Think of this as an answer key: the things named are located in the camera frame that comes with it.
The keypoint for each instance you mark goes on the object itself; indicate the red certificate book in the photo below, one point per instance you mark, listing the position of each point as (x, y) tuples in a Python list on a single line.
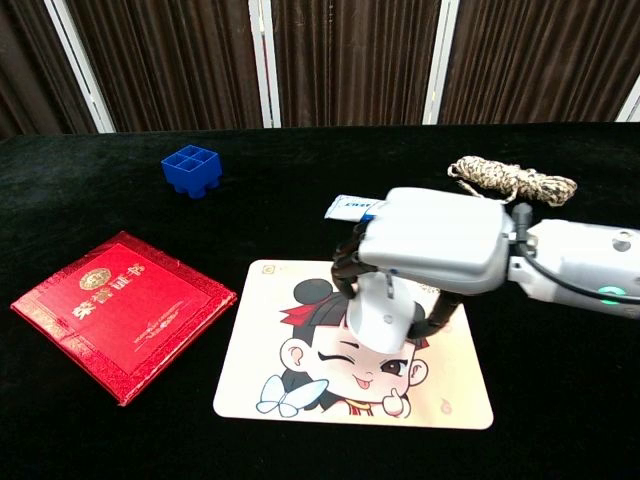
[(125, 310)]

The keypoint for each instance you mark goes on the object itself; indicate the blue plastic grid block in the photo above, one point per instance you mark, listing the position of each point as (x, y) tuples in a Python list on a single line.
[(192, 170)]

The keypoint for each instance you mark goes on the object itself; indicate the cartoon girl mouse pad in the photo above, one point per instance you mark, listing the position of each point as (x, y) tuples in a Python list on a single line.
[(350, 400)]

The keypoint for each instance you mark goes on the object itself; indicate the black velvet table cloth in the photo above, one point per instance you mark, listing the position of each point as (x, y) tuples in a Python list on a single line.
[(320, 450)]

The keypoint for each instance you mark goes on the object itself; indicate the white metal frame post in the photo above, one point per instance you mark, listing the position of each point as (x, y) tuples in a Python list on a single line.
[(82, 70), (440, 65), (265, 65), (630, 102)]

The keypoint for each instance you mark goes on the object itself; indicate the white computer mouse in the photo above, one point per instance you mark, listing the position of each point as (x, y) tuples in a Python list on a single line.
[(377, 315)]

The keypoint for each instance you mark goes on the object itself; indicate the dark brown curtain panel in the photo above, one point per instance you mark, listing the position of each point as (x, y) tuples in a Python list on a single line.
[(540, 62), (35, 65), (350, 62), (175, 65)]

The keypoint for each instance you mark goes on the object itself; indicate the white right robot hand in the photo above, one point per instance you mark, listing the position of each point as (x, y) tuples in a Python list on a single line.
[(435, 240)]

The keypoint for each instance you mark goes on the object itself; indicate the white blue toothpaste tube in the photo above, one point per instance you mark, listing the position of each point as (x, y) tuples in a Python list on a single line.
[(350, 207)]

